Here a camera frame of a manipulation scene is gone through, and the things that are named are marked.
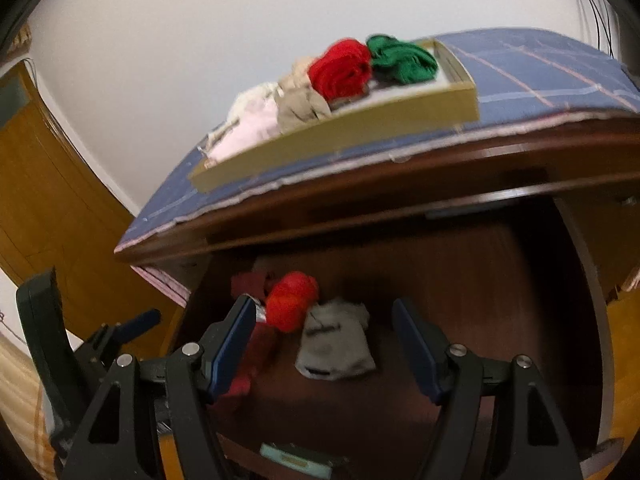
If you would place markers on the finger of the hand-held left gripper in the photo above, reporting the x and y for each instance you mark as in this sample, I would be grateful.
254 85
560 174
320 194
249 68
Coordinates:
142 321

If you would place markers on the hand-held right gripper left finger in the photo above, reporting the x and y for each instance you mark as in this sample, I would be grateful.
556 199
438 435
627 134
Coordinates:
235 345

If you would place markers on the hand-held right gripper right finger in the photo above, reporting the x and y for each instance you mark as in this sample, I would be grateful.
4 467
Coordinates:
415 350

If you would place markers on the dark red sock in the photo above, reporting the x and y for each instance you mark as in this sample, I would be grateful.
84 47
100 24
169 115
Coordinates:
252 355

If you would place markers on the bright red sock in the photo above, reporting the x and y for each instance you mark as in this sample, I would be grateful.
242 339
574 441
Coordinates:
290 300

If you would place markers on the grey underwear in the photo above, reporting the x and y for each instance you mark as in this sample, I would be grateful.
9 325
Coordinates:
335 340

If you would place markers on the pink underwear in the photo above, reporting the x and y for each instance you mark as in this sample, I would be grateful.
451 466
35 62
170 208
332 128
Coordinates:
250 130

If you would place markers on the gold-edged cardboard box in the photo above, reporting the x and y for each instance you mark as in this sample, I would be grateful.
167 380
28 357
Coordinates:
350 135

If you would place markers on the cream dotted underwear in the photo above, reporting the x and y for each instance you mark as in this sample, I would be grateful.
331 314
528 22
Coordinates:
250 97

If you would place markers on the beige underwear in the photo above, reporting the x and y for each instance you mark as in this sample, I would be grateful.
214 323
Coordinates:
300 100

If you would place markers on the red underwear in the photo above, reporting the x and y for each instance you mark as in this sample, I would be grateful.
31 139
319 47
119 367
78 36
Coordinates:
340 70

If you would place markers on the green underwear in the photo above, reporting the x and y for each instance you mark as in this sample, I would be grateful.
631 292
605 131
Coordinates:
405 60

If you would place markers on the small teal box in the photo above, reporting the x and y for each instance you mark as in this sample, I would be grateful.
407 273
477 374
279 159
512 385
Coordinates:
300 462

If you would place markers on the wooden door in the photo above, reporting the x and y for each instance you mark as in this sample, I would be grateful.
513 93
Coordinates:
45 200

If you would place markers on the dark wooden cabinet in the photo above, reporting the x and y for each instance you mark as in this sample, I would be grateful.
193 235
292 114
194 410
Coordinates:
350 195

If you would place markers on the blue plaid tablecloth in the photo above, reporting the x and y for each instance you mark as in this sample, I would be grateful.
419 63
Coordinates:
525 60

